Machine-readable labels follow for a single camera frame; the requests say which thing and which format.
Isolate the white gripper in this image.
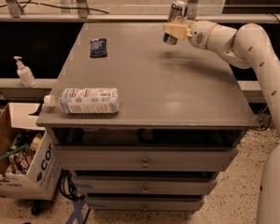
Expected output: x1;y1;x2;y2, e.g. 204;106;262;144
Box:
163;21;216;49

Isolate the redbull can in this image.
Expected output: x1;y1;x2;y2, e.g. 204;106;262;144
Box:
163;0;188;45

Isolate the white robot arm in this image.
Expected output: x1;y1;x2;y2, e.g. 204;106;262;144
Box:
163;20;280;224

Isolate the blue rxbar blueberry wrapper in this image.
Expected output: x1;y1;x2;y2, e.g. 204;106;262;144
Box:
90;38;107;58

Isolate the grey drawer cabinet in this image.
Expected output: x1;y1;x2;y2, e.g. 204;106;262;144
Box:
37;23;256;211

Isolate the clear plastic water bottle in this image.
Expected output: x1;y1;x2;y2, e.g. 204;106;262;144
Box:
44;88;120;114

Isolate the white pump dispenser bottle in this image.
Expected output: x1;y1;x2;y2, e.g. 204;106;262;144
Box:
14;56;36;88

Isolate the green stick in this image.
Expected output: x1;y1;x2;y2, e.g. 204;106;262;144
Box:
0;145;31;161

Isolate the cardboard box with snacks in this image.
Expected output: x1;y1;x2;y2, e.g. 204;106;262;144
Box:
0;103;61;200

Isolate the black floor cable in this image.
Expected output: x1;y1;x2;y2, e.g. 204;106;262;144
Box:
58;170;86;202

